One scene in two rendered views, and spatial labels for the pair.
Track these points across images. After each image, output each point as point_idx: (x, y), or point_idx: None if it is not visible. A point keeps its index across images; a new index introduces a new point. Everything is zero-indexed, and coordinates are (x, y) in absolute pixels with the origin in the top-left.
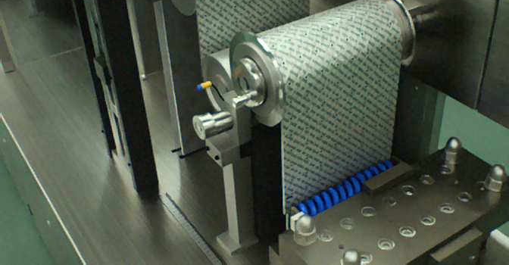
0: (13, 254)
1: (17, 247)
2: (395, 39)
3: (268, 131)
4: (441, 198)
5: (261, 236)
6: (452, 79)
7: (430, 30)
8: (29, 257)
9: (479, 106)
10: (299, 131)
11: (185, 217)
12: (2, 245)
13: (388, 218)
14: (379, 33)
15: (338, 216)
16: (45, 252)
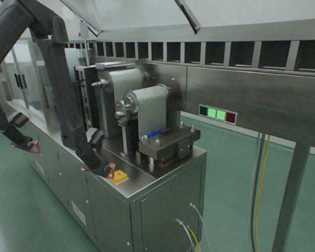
0: (39, 199)
1: (41, 197)
2: (164, 94)
3: (133, 121)
4: (179, 133)
5: (133, 151)
6: (179, 105)
7: (172, 94)
8: (46, 199)
9: (186, 110)
10: (142, 114)
11: (111, 150)
12: (35, 197)
13: (166, 137)
14: (160, 92)
15: (153, 138)
16: (52, 197)
